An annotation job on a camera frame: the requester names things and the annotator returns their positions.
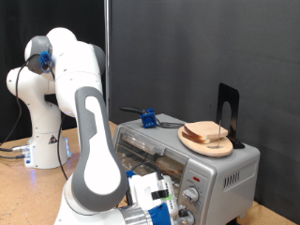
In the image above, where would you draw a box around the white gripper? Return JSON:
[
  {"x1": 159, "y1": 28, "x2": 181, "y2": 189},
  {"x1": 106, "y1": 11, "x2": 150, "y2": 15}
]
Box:
[{"x1": 128, "y1": 172, "x2": 189, "y2": 219}]

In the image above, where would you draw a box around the glass oven door with handle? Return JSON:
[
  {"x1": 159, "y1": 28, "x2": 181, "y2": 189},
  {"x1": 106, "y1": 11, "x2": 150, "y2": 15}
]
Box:
[{"x1": 113, "y1": 126, "x2": 190, "y2": 217}]

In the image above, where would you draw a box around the metal spatula with blue block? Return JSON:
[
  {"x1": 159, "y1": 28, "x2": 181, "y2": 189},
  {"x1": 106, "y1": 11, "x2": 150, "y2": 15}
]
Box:
[{"x1": 119, "y1": 105, "x2": 186, "y2": 129}]

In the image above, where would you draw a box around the silver toaster oven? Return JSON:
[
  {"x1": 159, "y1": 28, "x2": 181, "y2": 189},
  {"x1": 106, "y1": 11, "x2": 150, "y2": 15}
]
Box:
[{"x1": 112, "y1": 113, "x2": 261, "y2": 225}]

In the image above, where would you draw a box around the round wooden plate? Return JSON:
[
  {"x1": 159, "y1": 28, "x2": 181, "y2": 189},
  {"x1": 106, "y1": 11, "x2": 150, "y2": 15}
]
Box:
[{"x1": 177, "y1": 125, "x2": 234, "y2": 158}]

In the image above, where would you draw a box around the thin metal rod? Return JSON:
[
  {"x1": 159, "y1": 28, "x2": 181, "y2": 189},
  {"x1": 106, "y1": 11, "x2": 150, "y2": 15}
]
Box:
[{"x1": 216, "y1": 120, "x2": 222, "y2": 149}]

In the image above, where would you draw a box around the black metal bookend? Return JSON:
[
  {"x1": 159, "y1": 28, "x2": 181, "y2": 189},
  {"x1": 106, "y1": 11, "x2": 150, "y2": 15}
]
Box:
[{"x1": 216, "y1": 82, "x2": 247, "y2": 150}]

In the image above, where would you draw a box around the vertical metal pole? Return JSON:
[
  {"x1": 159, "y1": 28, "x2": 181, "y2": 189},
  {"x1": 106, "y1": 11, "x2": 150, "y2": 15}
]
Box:
[{"x1": 103, "y1": 0, "x2": 113, "y2": 118}]

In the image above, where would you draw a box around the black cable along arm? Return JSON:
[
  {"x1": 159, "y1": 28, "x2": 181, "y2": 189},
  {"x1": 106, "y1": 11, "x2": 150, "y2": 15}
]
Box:
[{"x1": 0, "y1": 53, "x2": 165, "y2": 207}]

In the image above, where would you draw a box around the black base cable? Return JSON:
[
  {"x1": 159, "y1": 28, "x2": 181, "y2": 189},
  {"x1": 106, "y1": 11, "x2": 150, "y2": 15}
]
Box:
[
  {"x1": 0, "y1": 144, "x2": 31, "y2": 154},
  {"x1": 0, "y1": 153, "x2": 28, "y2": 160}
]

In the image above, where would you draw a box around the blue cable ring holder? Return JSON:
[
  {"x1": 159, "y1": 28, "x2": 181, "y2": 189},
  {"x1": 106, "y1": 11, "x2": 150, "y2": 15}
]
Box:
[{"x1": 38, "y1": 51, "x2": 54, "y2": 74}]

